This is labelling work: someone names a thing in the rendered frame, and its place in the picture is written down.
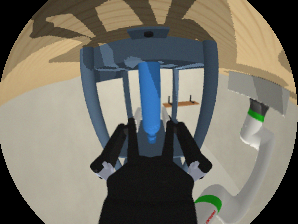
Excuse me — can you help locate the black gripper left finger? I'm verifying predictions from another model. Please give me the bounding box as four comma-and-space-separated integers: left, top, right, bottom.
90, 107, 142, 183

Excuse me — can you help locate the blue bottle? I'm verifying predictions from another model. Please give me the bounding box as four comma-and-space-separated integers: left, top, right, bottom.
138, 62, 161, 144

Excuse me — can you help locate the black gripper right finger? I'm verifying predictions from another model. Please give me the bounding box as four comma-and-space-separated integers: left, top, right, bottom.
157, 107, 212, 184

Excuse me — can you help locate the blue shelving unit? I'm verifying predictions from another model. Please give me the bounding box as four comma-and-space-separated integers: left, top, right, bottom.
80, 26, 219, 157

